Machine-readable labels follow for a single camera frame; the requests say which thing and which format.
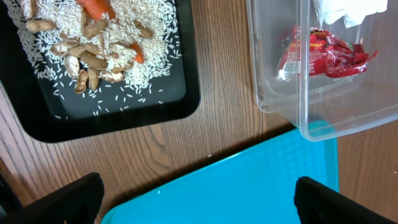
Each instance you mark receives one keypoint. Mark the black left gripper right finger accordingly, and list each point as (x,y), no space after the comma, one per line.
(319,204)

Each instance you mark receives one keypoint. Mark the clear plastic bin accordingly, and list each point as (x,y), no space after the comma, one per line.
(320,107)

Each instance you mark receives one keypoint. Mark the white napkin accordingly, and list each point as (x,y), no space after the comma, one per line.
(352,11)

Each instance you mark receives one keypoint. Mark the orange carrot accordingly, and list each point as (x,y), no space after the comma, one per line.
(96,8)

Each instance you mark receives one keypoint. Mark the black waste tray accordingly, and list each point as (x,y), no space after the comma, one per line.
(44,100)

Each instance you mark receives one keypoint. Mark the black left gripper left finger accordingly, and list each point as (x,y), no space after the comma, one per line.
(77,202)

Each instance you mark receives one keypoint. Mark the peanuts and rice waste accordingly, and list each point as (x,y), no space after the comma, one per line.
(131,48)

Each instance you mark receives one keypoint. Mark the teal tray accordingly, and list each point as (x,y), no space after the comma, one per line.
(256,185)

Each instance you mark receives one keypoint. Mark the red snack wrapper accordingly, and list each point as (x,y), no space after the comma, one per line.
(328,56)

